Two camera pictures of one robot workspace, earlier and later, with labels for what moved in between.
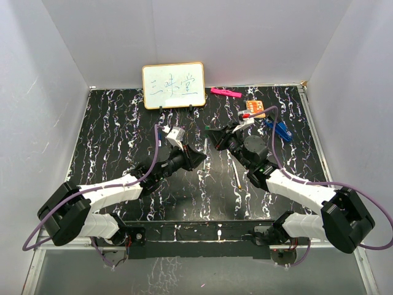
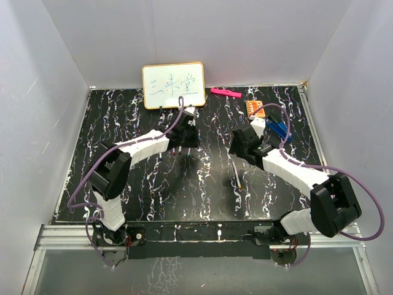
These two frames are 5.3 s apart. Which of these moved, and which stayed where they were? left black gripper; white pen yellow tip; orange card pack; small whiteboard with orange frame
Moved: left black gripper
Stayed: orange card pack; white pen yellow tip; small whiteboard with orange frame
